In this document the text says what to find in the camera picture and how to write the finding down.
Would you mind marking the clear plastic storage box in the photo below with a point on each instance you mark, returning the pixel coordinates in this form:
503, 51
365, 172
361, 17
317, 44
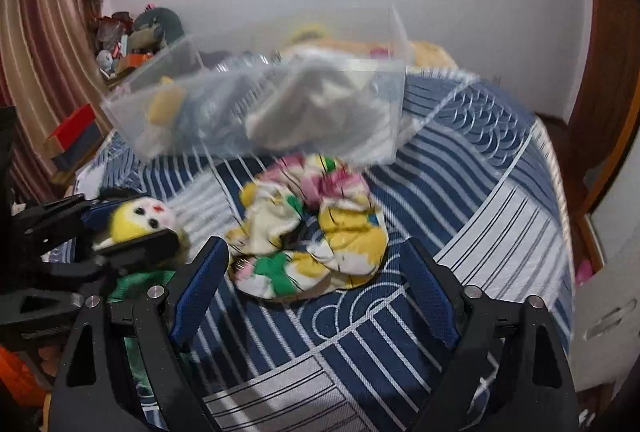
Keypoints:
223, 73

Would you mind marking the brown wooden door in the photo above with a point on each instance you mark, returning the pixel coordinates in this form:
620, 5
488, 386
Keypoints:
605, 117

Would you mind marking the white wardrobe sliding door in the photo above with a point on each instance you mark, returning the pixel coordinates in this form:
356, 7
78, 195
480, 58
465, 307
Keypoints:
606, 327

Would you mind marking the yellow plush ball toy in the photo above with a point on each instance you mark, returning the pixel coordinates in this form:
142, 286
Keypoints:
140, 217

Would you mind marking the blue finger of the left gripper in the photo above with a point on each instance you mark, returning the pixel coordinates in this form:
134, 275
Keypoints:
125, 257
68, 217

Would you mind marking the striped brown curtain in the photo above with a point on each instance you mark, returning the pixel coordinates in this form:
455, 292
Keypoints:
48, 70

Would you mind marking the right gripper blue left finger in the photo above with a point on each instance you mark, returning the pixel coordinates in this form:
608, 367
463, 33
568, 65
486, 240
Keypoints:
191, 290

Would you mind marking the red gift box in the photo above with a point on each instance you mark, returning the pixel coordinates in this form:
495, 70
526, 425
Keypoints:
73, 138

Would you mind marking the beige plush blanket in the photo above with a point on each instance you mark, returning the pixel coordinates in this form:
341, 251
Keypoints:
422, 54

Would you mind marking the grey green plush toy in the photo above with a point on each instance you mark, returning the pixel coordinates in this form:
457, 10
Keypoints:
155, 29

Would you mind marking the blue white patterned bedspread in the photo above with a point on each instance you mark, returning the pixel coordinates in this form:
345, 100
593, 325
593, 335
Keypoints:
327, 333

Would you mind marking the grey knit item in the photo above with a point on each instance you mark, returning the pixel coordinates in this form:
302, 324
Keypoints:
341, 106

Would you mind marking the floral yellow white cloth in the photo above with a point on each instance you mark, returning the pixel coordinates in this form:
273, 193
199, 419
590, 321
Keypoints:
309, 226

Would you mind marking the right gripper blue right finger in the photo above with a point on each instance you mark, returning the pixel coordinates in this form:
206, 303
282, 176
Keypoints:
434, 289

